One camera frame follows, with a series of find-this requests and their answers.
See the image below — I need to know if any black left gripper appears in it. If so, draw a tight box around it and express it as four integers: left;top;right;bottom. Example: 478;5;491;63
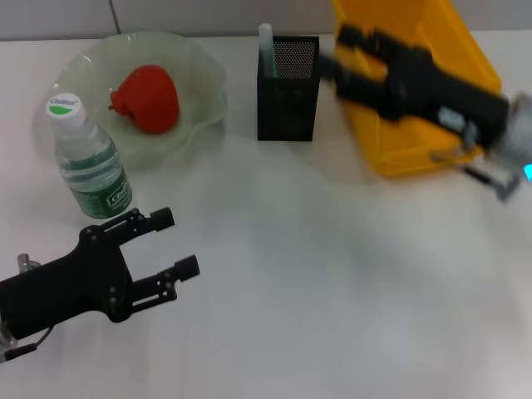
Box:
0;206;201;338

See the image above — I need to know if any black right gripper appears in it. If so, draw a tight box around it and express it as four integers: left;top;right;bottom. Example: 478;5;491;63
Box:
316;23;511;147

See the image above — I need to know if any mint green pen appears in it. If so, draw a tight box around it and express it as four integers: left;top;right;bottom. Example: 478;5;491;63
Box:
257;23;278;79

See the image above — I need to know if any clear green-label water bottle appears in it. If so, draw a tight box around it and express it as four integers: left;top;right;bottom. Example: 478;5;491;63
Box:
44;93;135;219

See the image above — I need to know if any red-orange fruit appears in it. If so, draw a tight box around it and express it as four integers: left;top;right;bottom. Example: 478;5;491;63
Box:
109;64;180;135

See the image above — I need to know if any black mesh pen holder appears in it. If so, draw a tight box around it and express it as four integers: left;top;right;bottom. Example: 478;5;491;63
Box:
256;35;321;141

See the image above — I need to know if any pale green glass fruit plate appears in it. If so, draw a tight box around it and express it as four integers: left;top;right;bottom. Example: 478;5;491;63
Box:
33;32;229;170

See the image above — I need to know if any yellow plastic bin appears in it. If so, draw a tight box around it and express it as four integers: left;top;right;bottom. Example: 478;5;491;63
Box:
331;0;502;178

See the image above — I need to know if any left gripper metal cable connector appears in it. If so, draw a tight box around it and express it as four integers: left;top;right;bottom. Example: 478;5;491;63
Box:
16;253;42;272

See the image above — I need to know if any right gripper cable with connector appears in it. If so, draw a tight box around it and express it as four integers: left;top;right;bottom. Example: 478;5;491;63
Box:
429;122;521;204

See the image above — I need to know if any left gripper thin black cable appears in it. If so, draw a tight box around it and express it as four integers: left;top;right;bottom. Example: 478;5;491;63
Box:
2;326;56;363

